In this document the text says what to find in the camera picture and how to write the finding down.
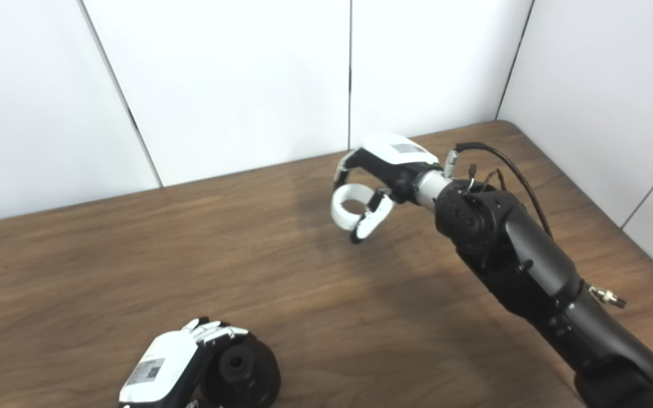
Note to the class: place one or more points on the round black stepped part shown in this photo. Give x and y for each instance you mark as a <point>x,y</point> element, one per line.
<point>247,374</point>

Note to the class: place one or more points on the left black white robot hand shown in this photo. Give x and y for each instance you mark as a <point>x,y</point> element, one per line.
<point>162,368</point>

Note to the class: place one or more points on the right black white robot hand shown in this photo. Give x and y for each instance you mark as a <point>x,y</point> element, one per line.
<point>394,161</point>

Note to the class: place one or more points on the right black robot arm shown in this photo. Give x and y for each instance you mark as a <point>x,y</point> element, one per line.
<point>530,266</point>

